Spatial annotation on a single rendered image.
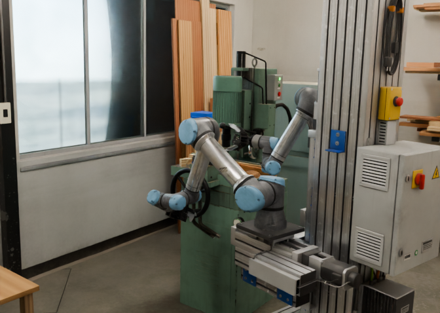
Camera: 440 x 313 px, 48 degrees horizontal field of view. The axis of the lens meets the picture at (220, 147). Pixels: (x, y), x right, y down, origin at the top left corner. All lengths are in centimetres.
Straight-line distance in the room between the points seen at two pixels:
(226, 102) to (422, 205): 133
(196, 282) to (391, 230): 156
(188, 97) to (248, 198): 248
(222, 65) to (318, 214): 289
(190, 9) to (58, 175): 192
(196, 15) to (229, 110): 190
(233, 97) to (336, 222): 109
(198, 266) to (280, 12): 314
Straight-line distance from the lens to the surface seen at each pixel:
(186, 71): 442
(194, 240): 310
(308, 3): 527
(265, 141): 260
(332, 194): 216
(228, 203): 287
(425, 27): 485
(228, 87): 289
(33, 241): 375
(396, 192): 194
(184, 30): 444
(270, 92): 313
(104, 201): 407
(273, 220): 220
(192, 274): 320
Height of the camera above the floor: 154
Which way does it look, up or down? 10 degrees down
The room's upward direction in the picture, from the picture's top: 1 degrees clockwise
